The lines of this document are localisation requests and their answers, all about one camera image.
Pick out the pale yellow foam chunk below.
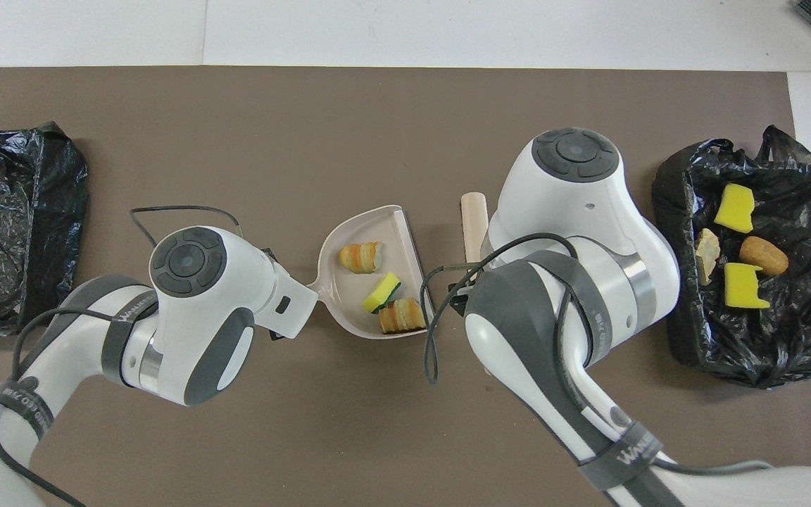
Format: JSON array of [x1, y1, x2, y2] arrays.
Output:
[[378, 298, 427, 334], [695, 227, 722, 286], [339, 242, 385, 275]]

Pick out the yellow sponge wedge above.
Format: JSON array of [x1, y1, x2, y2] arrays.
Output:
[[361, 272, 403, 315]]

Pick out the beige plastic dustpan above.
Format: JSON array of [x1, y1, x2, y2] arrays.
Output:
[[305, 204, 436, 341]]

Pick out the notched yellow sponge piece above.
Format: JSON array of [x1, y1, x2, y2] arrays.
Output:
[[724, 262, 771, 310]]

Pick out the yellow sponge with green pad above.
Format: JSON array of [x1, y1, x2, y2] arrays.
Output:
[[713, 184, 756, 234]]

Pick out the black bag-lined bin, crumpled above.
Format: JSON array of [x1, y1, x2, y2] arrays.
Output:
[[651, 125, 811, 389]]

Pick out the brown paper table mat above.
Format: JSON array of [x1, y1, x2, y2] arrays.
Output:
[[0, 67, 811, 507]]

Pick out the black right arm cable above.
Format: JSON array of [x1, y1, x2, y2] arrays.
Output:
[[420, 232, 776, 487]]

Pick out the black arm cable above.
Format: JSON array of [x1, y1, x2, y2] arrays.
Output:
[[420, 232, 776, 487], [0, 204, 246, 507]]

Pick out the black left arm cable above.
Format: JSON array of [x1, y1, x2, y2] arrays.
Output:
[[0, 204, 246, 507]]

